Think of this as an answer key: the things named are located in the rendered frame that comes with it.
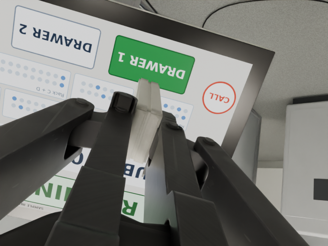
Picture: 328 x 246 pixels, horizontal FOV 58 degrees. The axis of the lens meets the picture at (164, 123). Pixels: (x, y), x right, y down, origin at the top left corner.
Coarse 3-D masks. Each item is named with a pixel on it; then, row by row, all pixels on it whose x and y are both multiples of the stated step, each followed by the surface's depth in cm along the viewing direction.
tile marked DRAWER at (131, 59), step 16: (128, 48) 33; (144, 48) 34; (160, 48) 34; (112, 64) 34; (128, 64) 34; (144, 64) 34; (160, 64) 34; (176, 64) 34; (192, 64) 34; (128, 80) 35; (160, 80) 35; (176, 80) 35
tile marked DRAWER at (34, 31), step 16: (16, 16) 32; (32, 16) 32; (48, 16) 32; (16, 32) 33; (32, 32) 33; (48, 32) 33; (64, 32) 33; (80, 32) 33; (96, 32) 33; (16, 48) 33; (32, 48) 33; (48, 48) 33; (64, 48) 33; (80, 48) 33; (96, 48) 33; (80, 64) 34
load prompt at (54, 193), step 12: (60, 180) 39; (72, 180) 39; (36, 192) 40; (48, 192) 40; (60, 192) 40; (132, 192) 40; (48, 204) 40; (60, 204) 41; (132, 204) 41; (132, 216) 42
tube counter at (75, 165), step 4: (0, 124) 36; (84, 148) 38; (84, 152) 38; (80, 156) 38; (84, 156) 38; (76, 160) 38; (80, 160) 38; (84, 160) 38; (68, 164) 38; (72, 164) 38; (76, 164) 38; (80, 164) 38; (64, 168) 39; (68, 168) 39; (72, 168) 39; (76, 168) 39; (80, 168) 39; (76, 172) 39
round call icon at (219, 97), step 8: (208, 80) 35; (216, 80) 35; (208, 88) 35; (216, 88) 35; (224, 88) 35; (232, 88) 35; (240, 88) 35; (208, 96) 36; (216, 96) 36; (224, 96) 36; (232, 96) 36; (200, 104) 36; (208, 104) 36; (216, 104) 36; (224, 104) 36; (232, 104) 36; (208, 112) 36; (216, 112) 36; (224, 112) 36
